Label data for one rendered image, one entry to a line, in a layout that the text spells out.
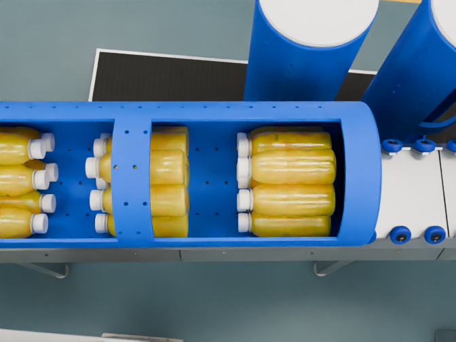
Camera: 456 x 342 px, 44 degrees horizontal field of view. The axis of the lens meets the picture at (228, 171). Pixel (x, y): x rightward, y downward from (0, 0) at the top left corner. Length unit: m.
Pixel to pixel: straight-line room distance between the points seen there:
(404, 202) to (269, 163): 0.41
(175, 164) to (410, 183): 0.57
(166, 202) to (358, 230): 0.36
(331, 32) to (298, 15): 0.08
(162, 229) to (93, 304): 1.13
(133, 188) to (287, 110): 0.31
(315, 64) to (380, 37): 1.23
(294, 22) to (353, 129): 0.39
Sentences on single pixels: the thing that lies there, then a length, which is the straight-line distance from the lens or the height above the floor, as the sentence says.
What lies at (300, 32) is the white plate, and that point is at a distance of 1.31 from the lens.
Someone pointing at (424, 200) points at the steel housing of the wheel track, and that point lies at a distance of 1.36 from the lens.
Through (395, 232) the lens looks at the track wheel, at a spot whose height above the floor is 0.98.
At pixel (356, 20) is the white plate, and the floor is 1.04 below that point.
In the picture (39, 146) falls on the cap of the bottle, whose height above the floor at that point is 1.11.
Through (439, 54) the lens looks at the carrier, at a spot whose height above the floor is 0.97.
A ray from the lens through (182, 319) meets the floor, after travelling 2.17.
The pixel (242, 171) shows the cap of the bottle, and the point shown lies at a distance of 1.06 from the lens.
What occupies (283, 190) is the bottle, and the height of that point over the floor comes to 1.13.
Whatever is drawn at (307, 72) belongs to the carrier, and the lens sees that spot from 1.41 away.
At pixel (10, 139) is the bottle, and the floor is 1.13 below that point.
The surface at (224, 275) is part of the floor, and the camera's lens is 2.17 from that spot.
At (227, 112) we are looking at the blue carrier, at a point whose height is 1.21.
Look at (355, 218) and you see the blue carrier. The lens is 1.03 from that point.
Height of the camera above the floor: 2.16
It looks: 74 degrees down
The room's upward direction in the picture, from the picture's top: 4 degrees clockwise
